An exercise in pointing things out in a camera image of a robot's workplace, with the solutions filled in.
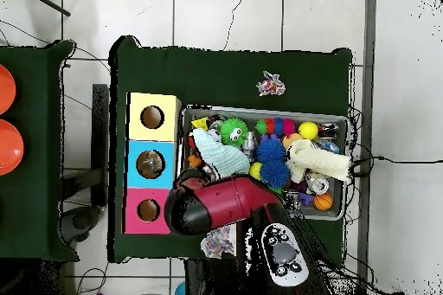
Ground small orange basketball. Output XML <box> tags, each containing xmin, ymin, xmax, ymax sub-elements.
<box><xmin>312</xmin><ymin>191</ymin><xmax>334</xmax><ymax>212</ymax></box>

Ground cream waffle cloth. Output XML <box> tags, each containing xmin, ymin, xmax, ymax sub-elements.
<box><xmin>285</xmin><ymin>139</ymin><xmax>354</xmax><ymax>185</ymax></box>

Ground side table with green cloth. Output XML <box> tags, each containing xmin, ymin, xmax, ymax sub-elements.
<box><xmin>0</xmin><ymin>40</ymin><xmax>77</xmax><ymax>263</ymax></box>

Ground wooden box with three holes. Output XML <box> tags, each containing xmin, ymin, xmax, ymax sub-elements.
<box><xmin>123</xmin><ymin>92</ymin><xmax>183</xmax><ymax>235</ymax></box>

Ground orange plastic building block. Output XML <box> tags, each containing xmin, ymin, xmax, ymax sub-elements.
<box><xmin>186</xmin><ymin>152</ymin><xmax>204</xmax><ymax>171</ymax></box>

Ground mint green waffle cloth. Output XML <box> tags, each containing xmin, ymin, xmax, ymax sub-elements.
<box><xmin>192</xmin><ymin>128</ymin><xmax>250</xmax><ymax>178</ymax></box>

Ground orange bowl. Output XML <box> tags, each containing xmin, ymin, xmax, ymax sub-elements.
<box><xmin>0</xmin><ymin>119</ymin><xmax>25</xmax><ymax>176</ymax></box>
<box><xmin>0</xmin><ymin>65</ymin><xmax>17</xmax><ymax>116</ymax></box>

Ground green fuzzy toy with eyes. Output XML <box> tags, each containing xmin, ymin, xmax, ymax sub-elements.
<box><xmin>218</xmin><ymin>116</ymin><xmax>250</xmax><ymax>147</ymax></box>

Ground black power cable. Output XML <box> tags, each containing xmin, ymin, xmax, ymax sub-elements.
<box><xmin>349</xmin><ymin>155</ymin><xmax>443</xmax><ymax>173</ymax></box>

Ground black rod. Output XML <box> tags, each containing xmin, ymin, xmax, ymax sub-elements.
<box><xmin>19</xmin><ymin>0</ymin><xmax>72</xmax><ymax>17</ymax></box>

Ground orange round disc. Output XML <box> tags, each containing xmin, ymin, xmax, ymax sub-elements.
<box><xmin>282</xmin><ymin>132</ymin><xmax>303</xmax><ymax>150</ymax></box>

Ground crushed silver can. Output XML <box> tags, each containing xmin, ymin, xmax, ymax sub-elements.
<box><xmin>308</xmin><ymin>174</ymin><xmax>332</xmax><ymax>196</ymax></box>

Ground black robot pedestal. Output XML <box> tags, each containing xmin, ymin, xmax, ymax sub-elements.
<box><xmin>183</xmin><ymin>259</ymin><xmax>247</xmax><ymax>295</ymax></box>

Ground wire mesh bin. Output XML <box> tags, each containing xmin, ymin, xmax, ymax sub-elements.
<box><xmin>176</xmin><ymin>106</ymin><xmax>350</xmax><ymax>221</ymax></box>

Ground yellow cheese wedge toy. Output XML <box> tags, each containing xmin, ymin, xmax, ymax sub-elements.
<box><xmin>191</xmin><ymin>116</ymin><xmax>209</xmax><ymax>131</ymax></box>

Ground yellow ball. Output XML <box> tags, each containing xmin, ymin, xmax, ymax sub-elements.
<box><xmin>299</xmin><ymin>121</ymin><xmax>320</xmax><ymax>140</ymax></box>
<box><xmin>248</xmin><ymin>162</ymin><xmax>265</xmax><ymax>182</ymax></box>

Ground grey robot toy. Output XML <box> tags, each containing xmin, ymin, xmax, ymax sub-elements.
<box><xmin>241</xmin><ymin>130</ymin><xmax>259</xmax><ymax>161</ymax></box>

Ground blue spiky ball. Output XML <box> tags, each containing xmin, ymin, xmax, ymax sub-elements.
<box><xmin>261</xmin><ymin>160</ymin><xmax>292</xmax><ymax>191</ymax></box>
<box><xmin>254</xmin><ymin>137</ymin><xmax>288</xmax><ymax>164</ymax></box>

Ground black and white soccer ball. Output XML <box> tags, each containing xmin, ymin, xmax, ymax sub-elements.
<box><xmin>206</xmin><ymin>127</ymin><xmax>223</xmax><ymax>144</ymax></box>

